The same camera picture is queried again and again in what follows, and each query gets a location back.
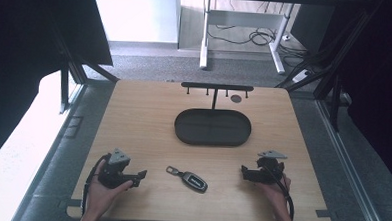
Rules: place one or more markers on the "round grey table grommet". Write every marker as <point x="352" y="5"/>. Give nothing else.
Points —
<point x="236" y="98"/>

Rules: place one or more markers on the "black metal stand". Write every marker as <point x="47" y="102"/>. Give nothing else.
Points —
<point x="332" y="73"/>
<point x="74" y="71"/>

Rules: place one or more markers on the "white power strip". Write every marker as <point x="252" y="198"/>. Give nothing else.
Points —
<point x="301" y="76"/>

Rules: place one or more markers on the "black key rack with tray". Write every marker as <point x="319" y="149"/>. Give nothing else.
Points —
<point x="212" y="127"/>

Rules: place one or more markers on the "person's left hand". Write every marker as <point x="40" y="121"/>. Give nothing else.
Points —
<point x="101" y="196"/>

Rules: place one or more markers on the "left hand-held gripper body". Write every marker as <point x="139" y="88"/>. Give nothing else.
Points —
<point x="117" y="173"/>

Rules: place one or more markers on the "white desk frame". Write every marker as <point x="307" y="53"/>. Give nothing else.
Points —
<point x="244" y="18"/>

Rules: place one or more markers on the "black car key fob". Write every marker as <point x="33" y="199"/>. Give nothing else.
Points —
<point x="191" y="181"/>

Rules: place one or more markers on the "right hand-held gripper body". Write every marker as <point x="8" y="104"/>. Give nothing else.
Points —
<point x="269" y="170"/>

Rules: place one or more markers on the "aluminium floor rail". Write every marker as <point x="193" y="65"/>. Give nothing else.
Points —
<point x="348" y="170"/>

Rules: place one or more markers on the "grey floor outlet cover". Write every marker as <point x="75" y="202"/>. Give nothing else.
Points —
<point x="73" y="126"/>

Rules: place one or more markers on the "black curtain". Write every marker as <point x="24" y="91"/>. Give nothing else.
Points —
<point x="379" y="65"/>
<point x="30" y="43"/>

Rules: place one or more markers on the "person's right hand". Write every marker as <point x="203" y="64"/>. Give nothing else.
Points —
<point x="278" y="194"/>

